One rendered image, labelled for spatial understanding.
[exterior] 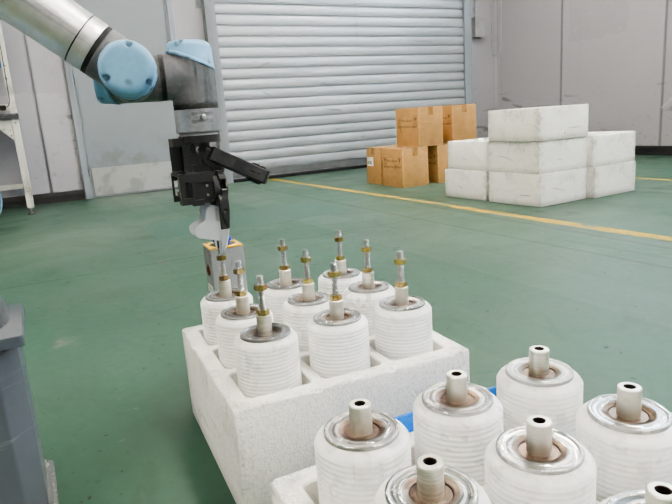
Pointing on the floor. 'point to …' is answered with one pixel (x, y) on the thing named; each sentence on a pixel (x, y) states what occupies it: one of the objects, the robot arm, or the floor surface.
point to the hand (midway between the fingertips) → (223, 246)
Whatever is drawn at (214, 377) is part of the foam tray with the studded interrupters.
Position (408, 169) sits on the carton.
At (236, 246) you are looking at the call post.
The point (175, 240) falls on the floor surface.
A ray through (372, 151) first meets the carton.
